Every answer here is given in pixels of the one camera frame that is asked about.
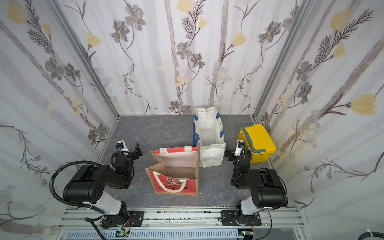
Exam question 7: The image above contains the red Christmas jute bag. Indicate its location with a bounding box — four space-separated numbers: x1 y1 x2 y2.
146 146 200 196

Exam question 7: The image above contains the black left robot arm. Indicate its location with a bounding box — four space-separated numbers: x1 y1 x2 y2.
49 141 144 229

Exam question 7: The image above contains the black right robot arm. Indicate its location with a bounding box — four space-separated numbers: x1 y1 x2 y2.
220 143 288 227

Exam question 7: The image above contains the white Doraemon canvas bag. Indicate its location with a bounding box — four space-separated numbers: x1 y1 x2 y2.
193 107 226 168

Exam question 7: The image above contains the yellow cooler box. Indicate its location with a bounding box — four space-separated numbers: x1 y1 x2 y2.
238 124 277 164

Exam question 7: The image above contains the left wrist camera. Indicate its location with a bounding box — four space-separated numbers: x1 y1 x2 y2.
116 140 129 152

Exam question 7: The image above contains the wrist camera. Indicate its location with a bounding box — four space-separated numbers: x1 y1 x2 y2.
116 140 129 152
234 140 246 157

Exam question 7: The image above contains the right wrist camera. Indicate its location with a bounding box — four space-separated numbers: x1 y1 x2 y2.
234 140 246 157

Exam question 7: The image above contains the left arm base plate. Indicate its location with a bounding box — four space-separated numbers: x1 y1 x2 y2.
100 211 145 229

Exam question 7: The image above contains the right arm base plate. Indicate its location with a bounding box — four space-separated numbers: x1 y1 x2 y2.
219 210 262 227

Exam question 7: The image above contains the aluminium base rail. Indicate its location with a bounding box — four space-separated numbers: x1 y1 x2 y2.
54 206 310 240

